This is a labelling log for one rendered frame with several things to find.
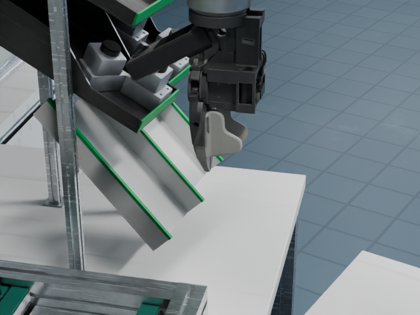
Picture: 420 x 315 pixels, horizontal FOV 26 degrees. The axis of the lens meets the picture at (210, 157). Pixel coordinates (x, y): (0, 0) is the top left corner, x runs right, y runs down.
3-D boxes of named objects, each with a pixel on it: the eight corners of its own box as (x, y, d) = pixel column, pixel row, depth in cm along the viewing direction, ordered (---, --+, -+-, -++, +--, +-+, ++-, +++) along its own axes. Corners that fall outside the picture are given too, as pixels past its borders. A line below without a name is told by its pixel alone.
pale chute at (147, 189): (187, 212, 152) (204, 199, 149) (152, 252, 141) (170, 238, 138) (75, 84, 150) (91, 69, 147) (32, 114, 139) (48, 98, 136)
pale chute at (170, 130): (207, 172, 165) (223, 159, 162) (177, 205, 154) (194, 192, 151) (104, 54, 163) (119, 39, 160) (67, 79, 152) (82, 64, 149)
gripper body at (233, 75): (254, 120, 106) (256, 21, 101) (182, 114, 108) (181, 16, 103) (265, 95, 113) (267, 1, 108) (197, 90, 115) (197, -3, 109)
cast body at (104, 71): (107, 72, 141) (122, 35, 137) (120, 90, 139) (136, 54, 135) (60, 74, 135) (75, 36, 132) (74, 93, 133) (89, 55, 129)
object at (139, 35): (143, 47, 153) (158, 13, 150) (131, 55, 150) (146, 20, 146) (102, 21, 155) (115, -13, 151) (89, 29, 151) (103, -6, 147)
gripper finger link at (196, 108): (202, 151, 109) (201, 83, 105) (189, 150, 109) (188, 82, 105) (210, 135, 113) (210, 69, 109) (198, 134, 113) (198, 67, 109)
